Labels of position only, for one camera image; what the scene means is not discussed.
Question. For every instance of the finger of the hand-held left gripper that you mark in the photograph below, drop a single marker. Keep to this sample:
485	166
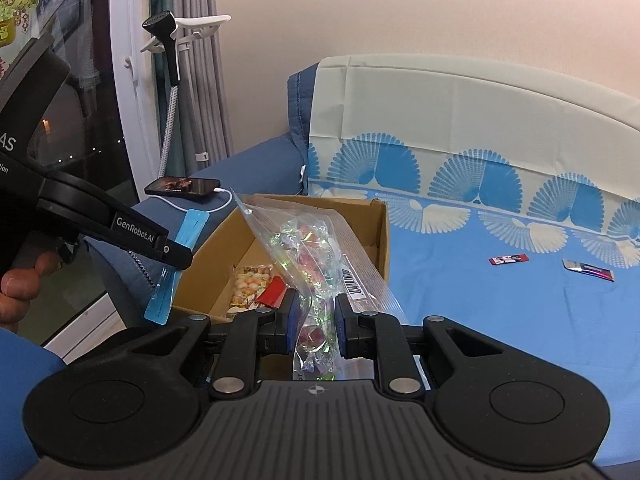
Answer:
150	237

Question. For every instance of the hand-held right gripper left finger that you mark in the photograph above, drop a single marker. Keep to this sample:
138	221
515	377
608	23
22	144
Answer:
295	320

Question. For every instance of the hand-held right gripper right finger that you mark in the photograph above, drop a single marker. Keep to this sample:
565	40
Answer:
341	325

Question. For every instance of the cardboard box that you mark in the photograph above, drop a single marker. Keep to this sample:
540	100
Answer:
220	260

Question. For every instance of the person's left hand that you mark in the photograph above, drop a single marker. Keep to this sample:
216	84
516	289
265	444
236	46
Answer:
20	290

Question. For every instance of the red snack packet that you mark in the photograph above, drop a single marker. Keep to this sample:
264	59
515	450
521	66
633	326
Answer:
272	294

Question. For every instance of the peanut snack packet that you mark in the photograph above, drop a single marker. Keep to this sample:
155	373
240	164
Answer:
247	287

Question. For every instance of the black smartphone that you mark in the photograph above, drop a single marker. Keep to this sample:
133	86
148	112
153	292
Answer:
180	186

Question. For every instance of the teal curtain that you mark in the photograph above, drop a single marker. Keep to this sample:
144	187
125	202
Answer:
161	110

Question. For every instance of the flower window sticker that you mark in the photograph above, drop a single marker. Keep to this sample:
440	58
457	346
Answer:
15	0

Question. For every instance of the black garment steamer head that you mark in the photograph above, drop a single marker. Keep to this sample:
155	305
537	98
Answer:
172	60

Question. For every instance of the grey curtain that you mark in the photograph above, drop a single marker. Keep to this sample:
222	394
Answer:
205	85

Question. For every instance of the small multicoloured snack packet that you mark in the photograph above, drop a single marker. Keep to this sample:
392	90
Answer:
507	260

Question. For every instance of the white window frame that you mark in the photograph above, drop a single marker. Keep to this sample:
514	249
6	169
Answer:
127	125

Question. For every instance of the white steamer wall bracket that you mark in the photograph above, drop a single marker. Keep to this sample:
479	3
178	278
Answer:
200	25

